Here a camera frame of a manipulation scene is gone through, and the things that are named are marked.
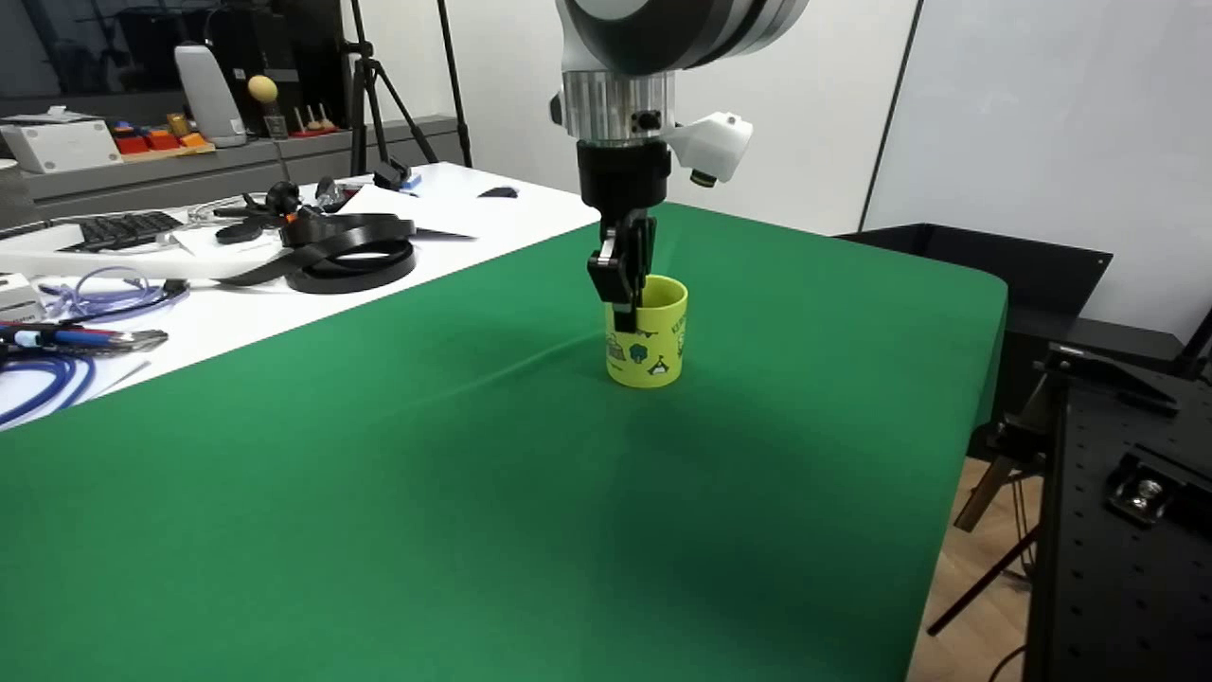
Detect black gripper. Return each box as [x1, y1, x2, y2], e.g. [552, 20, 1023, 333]
[577, 137, 676, 335]

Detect yellow mug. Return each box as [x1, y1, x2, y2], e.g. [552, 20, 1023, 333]
[601, 272, 692, 395]

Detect green table cloth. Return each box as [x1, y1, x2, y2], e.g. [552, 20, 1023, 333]
[0, 202, 1011, 682]

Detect black tripod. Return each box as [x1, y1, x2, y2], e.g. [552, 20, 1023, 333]
[338, 0, 472, 180]

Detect yellow ball on stick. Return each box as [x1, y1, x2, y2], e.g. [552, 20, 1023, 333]
[243, 71, 294, 191]

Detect grey shelf bench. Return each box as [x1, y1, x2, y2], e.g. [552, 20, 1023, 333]
[0, 112, 467, 227]

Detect white curved device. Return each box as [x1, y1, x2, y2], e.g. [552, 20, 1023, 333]
[172, 41, 250, 147]

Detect black keyboard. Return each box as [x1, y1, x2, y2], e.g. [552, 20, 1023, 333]
[72, 209, 188, 253]

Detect black perforated breadboard table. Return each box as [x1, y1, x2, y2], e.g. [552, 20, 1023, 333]
[1023, 335, 1212, 682]

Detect white box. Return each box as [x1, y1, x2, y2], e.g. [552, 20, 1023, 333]
[0, 111, 126, 178]

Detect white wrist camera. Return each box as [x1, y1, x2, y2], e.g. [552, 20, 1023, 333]
[663, 111, 756, 191]

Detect black coiled cable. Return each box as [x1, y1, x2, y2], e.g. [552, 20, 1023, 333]
[211, 204, 476, 298]

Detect blue handled pliers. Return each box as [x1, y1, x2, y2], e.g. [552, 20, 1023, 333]
[0, 318, 172, 361]

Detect blue cable bundle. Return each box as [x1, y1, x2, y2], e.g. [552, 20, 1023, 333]
[0, 263, 195, 426]

